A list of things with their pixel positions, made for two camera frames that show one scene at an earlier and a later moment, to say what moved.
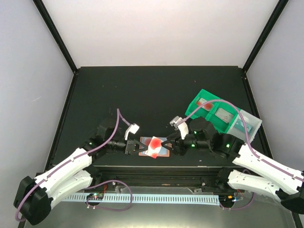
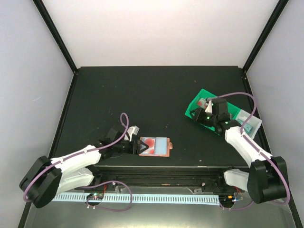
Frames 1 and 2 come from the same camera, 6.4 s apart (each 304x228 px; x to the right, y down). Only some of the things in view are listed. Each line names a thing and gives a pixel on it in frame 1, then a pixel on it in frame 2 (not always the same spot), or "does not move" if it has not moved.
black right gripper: (173, 150) to (198, 113)
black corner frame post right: (273, 19) does not move
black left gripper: (129, 148) does not move
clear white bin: (237, 129) does not move
